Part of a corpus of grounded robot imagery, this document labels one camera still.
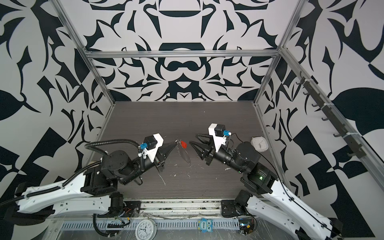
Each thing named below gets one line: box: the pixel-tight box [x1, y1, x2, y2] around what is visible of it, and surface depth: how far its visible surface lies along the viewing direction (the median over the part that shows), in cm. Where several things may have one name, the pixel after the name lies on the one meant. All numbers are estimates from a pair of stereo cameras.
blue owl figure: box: [197, 218, 214, 234], surface depth 71 cm
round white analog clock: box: [132, 216, 158, 240], surface depth 67 cm
